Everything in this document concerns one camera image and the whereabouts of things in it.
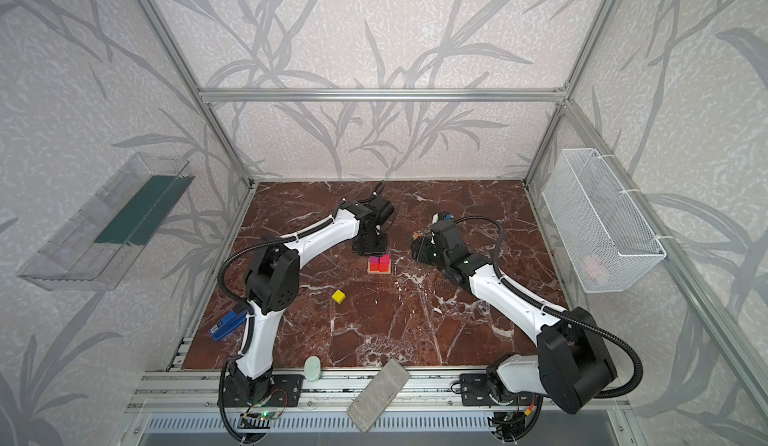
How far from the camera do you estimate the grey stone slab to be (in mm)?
691

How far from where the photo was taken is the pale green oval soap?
2.50ft

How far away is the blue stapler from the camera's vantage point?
0.82 metres

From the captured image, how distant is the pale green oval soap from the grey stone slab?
0.12 metres

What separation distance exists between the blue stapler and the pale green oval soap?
0.79 feet
